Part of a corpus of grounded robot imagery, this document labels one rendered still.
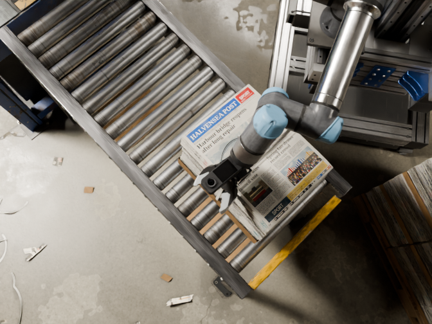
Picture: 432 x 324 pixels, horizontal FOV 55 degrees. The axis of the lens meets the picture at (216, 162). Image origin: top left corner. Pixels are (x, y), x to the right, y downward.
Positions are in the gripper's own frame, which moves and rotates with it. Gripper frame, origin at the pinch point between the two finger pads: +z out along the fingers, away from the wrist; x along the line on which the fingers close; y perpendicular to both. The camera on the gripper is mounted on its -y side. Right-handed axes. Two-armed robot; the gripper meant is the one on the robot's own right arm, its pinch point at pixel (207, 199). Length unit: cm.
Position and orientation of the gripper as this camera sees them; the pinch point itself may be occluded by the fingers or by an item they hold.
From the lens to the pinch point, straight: 120.5
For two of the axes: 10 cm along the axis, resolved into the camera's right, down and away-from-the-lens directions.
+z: -4.3, 6.0, 6.8
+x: -6.8, -7.1, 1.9
